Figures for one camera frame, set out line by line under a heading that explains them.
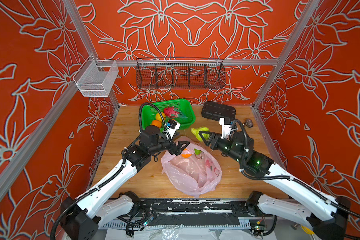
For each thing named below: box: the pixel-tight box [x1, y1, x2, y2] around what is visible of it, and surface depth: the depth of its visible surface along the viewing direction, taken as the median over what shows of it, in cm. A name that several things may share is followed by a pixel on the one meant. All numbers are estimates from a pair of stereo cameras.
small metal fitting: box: [244, 118, 254, 128], surface depth 108 cm
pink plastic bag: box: [161, 137, 222, 198], surface depth 78 cm
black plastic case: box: [201, 101, 236, 121], surface depth 110 cm
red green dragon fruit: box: [163, 106, 188, 118], surface depth 109 cm
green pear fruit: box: [191, 126, 210, 142], surface depth 67 cm
